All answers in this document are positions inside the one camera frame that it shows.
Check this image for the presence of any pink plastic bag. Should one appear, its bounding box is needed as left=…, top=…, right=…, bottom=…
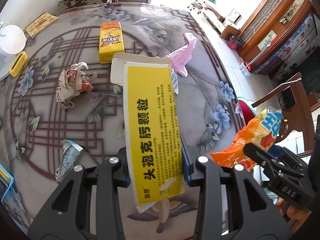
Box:
left=164, top=32, right=199, bottom=77

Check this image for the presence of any floral chair cushion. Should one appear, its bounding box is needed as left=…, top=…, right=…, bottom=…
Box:
left=58, top=0, right=108, bottom=12

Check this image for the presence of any yellow oval holder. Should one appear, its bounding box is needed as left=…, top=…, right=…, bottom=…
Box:
left=9, top=51, right=28, bottom=77

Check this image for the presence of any framed star picture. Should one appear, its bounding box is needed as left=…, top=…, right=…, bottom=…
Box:
left=229, top=8, right=242, bottom=23

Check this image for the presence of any crumpled white blue wrapper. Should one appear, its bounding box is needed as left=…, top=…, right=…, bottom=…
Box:
left=55, top=139, right=84, bottom=183

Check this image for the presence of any crumpled silver wrapper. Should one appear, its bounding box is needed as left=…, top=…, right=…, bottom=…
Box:
left=170, top=68, right=180, bottom=95

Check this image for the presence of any white bead string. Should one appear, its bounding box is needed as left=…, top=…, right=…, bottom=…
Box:
left=276, top=79, right=303, bottom=88

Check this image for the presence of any television cabinet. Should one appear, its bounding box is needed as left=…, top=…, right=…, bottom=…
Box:
left=191, top=0, right=240, bottom=39

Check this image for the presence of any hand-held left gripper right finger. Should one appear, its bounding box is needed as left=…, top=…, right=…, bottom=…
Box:
left=180, top=133, right=293, bottom=240

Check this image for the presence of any person's right hand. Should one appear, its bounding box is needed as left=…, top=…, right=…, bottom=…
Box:
left=276, top=197, right=312, bottom=227

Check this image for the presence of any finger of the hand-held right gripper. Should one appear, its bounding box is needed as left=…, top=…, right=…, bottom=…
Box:
left=244, top=142, right=282, bottom=178
left=271, top=145, right=290, bottom=160

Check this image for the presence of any framed flower picture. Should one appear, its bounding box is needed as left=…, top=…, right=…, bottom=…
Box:
left=257, top=30, right=278, bottom=52

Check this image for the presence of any yellow juice box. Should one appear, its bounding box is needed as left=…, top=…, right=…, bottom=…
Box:
left=98, top=22, right=125, bottom=64

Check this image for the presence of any blue printed box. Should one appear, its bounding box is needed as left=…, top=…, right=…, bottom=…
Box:
left=0, top=164, right=14, bottom=202

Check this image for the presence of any broom with dustpan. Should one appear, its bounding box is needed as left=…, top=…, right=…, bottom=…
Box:
left=239, top=42, right=272, bottom=77

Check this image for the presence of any orange snack bag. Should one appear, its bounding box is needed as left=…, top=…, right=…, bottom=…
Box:
left=211, top=107, right=283, bottom=172

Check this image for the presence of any wheeled stool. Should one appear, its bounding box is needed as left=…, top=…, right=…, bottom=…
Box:
left=189, top=2, right=204, bottom=14

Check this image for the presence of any yellow booklet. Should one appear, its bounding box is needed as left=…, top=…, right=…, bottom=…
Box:
left=25, top=12, right=59, bottom=38

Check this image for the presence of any paper wrapper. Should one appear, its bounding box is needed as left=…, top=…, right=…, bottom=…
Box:
left=55, top=62, right=98, bottom=110

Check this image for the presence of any red trash bin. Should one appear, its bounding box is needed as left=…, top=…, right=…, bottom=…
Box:
left=228, top=35, right=242, bottom=50

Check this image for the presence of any yellow medicine box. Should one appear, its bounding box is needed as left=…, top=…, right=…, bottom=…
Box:
left=110, top=52, right=187, bottom=214

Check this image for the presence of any red green plastic basin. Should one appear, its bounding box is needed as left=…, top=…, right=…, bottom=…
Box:
left=235, top=96, right=260, bottom=125

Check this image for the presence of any white desk lamp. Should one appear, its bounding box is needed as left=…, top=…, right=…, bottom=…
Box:
left=0, top=21, right=27, bottom=55

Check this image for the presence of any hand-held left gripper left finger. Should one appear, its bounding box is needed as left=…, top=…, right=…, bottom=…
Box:
left=27, top=147, right=130, bottom=240

